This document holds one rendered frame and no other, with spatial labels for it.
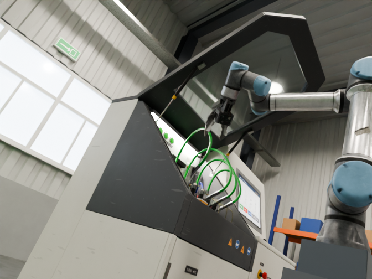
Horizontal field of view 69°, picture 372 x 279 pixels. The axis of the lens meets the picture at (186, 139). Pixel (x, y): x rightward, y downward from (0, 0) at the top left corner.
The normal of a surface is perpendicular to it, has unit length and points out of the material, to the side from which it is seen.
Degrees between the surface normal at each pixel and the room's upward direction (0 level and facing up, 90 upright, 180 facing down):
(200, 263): 90
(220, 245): 90
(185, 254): 90
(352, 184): 98
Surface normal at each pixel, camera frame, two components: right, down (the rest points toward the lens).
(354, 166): -0.36, -0.38
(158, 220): -0.55, -0.51
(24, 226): 0.69, -0.08
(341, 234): -0.38, -0.75
